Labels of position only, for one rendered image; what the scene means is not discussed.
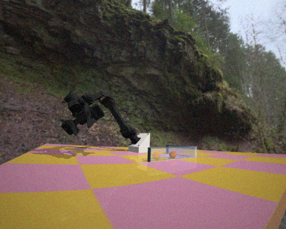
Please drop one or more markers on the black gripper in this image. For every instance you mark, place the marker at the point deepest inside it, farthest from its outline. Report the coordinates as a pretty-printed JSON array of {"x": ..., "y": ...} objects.
[{"x": 89, "y": 116}]

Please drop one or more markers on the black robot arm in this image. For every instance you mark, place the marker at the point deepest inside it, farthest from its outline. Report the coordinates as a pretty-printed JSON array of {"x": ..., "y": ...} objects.
[{"x": 76, "y": 103}]

